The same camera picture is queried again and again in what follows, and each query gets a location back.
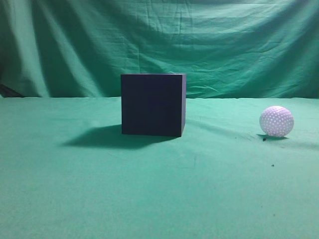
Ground white dimpled golf ball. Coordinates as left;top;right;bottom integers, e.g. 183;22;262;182
259;106;295;137

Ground dark blue cube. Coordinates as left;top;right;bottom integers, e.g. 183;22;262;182
121;74;186;137

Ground green table cloth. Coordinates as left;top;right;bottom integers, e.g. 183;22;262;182
0;98;319;239

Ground green cloth backdrop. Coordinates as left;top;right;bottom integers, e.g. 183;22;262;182
0;0;319;98

